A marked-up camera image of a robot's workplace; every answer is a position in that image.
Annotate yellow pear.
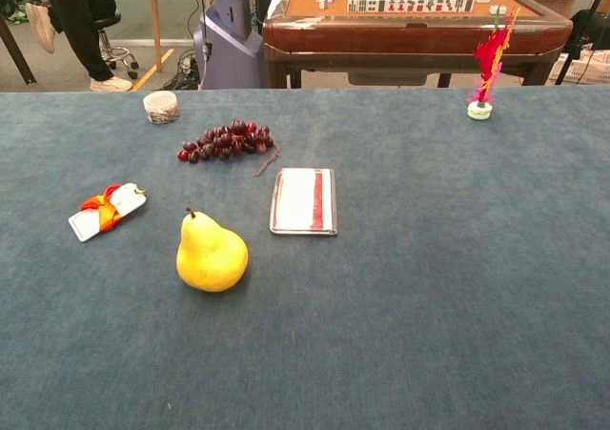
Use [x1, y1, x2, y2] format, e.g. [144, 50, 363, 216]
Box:
[175, 206, 250, 294]

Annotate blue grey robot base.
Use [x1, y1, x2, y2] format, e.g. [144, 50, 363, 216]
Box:
[193, 0, 266, 91]

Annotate dark red grape bunch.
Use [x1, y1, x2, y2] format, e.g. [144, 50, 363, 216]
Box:
[176, 118, 281, 178]

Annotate white red folded towel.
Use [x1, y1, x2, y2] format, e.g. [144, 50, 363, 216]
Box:
[269, 167, 338, 237]

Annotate clear round container of clips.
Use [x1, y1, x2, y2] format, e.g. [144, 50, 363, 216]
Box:
[142, 91, 182, 126]

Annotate white card with orange ribbon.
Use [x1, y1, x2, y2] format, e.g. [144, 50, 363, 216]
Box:
[68, 183, 148, 243]

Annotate brown mahjong table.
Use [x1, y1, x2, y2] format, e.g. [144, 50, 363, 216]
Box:
[261, 0, 574, 90]

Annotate red feather shuttlecock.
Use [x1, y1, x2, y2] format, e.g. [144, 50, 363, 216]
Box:
[466, 6, 521, 121]

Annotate face-up mahjong tile row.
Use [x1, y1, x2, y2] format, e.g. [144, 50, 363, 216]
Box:
[346, 0, 477, 14]

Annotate black swivel stool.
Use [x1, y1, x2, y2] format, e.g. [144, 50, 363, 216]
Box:
[92, 12, 140, 81]

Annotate person in black clothes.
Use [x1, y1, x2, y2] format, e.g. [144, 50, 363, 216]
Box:
[24, 0, 133, 92]

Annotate white plastic basket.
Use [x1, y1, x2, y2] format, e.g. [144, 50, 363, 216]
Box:
[547, 51, 610, 87]

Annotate black tripod stand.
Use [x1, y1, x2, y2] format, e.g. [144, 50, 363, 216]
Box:
[555, 0, 610, 87]

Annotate dark table leg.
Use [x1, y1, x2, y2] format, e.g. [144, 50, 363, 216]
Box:
[0, 13, 38, 87]

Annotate black floor cables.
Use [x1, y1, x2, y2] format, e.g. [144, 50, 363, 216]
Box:
[161, 48, 201, 92]

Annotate wooden post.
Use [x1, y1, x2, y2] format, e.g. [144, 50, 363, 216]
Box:
[147, 0, 164, 72]

